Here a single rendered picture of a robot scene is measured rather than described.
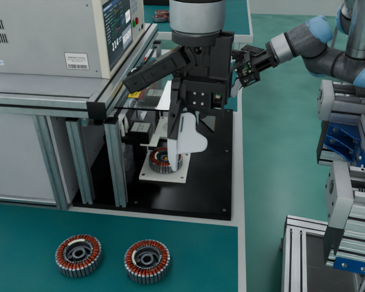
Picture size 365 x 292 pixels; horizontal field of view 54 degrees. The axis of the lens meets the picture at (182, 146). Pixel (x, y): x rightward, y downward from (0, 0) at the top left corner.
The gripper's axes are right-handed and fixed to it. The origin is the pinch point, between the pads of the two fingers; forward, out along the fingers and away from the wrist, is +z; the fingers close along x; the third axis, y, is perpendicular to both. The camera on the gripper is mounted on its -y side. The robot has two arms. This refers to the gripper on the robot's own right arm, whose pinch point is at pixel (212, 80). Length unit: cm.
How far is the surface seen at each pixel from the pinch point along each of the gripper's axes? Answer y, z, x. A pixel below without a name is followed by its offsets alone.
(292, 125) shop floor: -148, 5, 132
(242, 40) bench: -144, 8, 45
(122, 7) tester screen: -1.3, 11.7, -32.0
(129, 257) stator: 51, 27, 10
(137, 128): 11.6, 25.5, -1.9
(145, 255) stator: 49, 24, 13
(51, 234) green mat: 43, 49, 1
